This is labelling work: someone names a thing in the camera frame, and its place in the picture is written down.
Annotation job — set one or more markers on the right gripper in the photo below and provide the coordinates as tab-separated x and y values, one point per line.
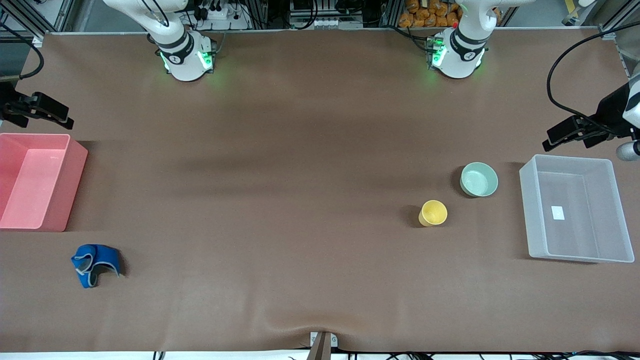
7	100

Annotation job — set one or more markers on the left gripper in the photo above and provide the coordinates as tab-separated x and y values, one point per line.
611	111

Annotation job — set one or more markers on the pale green bowl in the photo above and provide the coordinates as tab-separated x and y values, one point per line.
479	179

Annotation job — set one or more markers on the blue cloth with grey trim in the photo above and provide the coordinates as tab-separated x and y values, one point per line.
100	255

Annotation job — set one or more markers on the yellow plastic cup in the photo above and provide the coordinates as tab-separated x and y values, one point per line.
433	214

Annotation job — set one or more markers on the pink plastic bin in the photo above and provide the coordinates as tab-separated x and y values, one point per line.
30	185

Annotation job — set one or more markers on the white label sticker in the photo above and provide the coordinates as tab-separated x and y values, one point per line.
558	213

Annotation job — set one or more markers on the clear plastic bin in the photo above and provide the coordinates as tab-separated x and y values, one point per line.
600	225

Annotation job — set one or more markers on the pile of orange objects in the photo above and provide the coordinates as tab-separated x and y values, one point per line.
425	15

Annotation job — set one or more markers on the white power strip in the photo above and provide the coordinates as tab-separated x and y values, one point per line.
220	13

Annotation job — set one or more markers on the brown table cover mat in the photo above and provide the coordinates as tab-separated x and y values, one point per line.
300	200

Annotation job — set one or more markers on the aluminium frame post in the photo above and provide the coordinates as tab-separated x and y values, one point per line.
62	15

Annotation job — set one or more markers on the aluminium table edge rail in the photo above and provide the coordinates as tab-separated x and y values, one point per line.
627	55

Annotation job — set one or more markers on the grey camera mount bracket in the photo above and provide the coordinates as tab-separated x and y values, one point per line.
321	346

